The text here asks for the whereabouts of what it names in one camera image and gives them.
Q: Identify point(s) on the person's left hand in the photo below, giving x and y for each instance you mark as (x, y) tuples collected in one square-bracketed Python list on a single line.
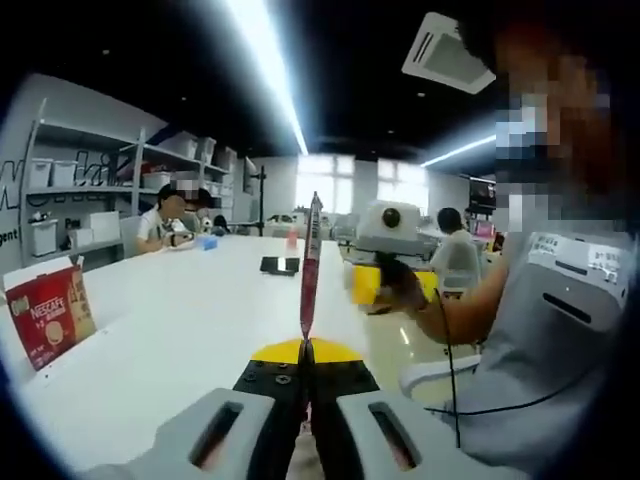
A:
[(306, 462)]

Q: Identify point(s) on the small blue box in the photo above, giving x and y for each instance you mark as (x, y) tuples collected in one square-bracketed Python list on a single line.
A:
[(208, 242)]

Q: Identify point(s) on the red coffee box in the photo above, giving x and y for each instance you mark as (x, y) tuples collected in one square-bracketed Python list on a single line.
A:
[(50, 315)]

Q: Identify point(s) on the black phone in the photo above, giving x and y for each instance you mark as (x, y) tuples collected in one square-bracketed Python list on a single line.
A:
[(279, 266)]

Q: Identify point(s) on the ceiling light strip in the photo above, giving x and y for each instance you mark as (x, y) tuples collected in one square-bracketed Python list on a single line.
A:
[(270, 70)]

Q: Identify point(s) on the black monitor stand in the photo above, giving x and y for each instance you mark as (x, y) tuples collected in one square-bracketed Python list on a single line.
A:
[(260, 200)]

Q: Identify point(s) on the small red bottle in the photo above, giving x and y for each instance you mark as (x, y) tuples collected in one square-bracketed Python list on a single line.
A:
[(291, 236)]

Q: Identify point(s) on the row of white storage bins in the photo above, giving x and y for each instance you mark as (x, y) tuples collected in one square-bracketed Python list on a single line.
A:
[(50, 172)]

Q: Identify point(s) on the grey metal shelf rack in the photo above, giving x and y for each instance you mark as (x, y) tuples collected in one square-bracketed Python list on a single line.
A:
[(80, 150)]

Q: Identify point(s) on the ceiling air vent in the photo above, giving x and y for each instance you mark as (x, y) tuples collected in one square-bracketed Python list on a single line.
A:
[(447, 52)]

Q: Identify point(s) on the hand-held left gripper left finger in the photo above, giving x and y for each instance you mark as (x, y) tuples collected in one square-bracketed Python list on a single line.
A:
[(270, 380)]

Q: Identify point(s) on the person's right hand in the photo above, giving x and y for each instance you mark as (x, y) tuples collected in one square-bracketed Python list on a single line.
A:
[(402, 285)]

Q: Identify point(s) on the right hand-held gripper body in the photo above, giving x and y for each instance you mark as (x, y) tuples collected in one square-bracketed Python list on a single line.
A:
[(410, 235)]

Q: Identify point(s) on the white chest device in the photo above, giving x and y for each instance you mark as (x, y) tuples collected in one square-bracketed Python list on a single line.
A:
[(580, 280)]

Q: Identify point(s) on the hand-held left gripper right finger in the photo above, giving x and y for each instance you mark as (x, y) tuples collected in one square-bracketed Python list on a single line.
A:
[(345, 380)]

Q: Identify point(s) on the red coffee pouch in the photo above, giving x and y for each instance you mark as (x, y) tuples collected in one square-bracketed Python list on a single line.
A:
[(311, 270)]

